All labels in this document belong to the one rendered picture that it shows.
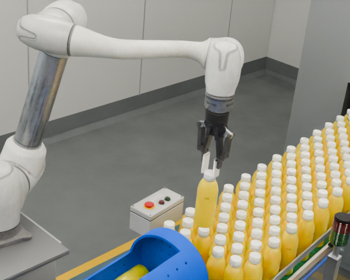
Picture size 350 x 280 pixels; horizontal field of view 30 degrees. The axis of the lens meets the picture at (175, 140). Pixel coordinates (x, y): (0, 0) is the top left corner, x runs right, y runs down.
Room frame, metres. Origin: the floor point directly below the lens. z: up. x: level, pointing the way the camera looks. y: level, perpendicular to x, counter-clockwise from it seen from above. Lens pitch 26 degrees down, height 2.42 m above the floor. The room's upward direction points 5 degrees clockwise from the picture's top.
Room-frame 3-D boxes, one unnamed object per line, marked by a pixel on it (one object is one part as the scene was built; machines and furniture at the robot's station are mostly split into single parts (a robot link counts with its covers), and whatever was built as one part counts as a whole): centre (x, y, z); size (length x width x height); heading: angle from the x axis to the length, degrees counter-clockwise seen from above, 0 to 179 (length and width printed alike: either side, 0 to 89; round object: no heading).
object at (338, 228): (1.88, -0.59, 1.23); 0.06 x 0.06 x 0.04
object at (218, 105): (1.89, -0.12, 1.63); 0.09 x 0.09 x 0.06
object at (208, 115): (1.89, -0.12, 1.56); 0.08 x 0.07 x 0.09; 53
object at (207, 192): (1.89, -0.12, 1.26); 0.07 x 0.07 x 0.19
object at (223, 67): (1.90, -0.13, 1.74); 0.13 x 0.11 x 0.16; 172
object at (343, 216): (1.88, -0.59, 1.18); 0.06 x 0.06 x 0.16
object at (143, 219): (2.12, 0.04, 1.05); 0.20 x 0.10 x 0.10; 144
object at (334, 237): (1.88, -0.59, 1.18); 0.06 x 0.06 x 0.05
